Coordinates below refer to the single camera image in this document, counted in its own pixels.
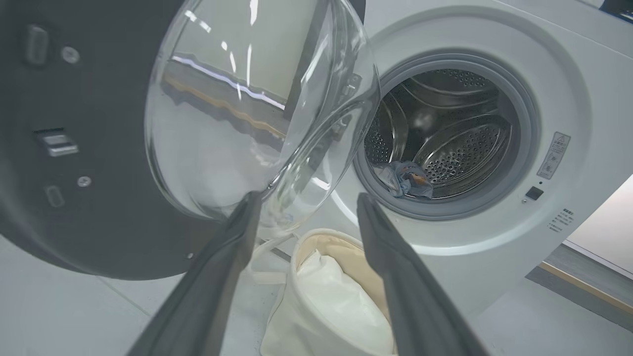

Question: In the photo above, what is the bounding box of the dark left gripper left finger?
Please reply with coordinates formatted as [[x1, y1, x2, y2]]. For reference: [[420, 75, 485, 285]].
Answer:
[[126, 190, 266, 356]]

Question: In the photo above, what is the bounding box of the black round glass washer door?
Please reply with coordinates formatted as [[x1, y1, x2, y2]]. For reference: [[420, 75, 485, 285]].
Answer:
[[0, 0, 382, 281]]

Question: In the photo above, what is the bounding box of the cream fabric laundry basket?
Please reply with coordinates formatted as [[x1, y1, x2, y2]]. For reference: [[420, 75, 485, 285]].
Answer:
[[247, 228, 399, 356]]

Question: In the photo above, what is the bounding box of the grey warning label sticker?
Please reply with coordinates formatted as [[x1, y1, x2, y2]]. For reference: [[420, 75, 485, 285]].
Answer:
[[537, 132, 572, 180]]

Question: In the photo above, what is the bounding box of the stainless steel washing machine drum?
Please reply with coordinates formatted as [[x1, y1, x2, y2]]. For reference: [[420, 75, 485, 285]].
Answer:
[[364, 69, 513, 200]]

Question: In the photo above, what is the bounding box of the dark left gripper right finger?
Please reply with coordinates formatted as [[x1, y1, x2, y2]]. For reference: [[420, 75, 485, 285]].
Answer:
[[356, 192, 490, 356]]

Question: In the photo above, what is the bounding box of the white garment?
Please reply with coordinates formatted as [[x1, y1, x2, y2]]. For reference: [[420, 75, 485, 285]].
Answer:
[[296, 249, 396, 356]]

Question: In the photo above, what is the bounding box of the white front-load washing machine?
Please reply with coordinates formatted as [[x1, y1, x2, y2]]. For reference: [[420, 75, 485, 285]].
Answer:
[[316, 0, 633, 318]]

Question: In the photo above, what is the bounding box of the blue cartoon print garment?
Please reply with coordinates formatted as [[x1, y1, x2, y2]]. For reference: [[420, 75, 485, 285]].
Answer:
[[380, 160, 435, 200]]

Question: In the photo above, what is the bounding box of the wooden wall skirting strip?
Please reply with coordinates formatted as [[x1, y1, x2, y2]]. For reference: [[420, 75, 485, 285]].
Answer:
[[538, 261, 633, 316]]

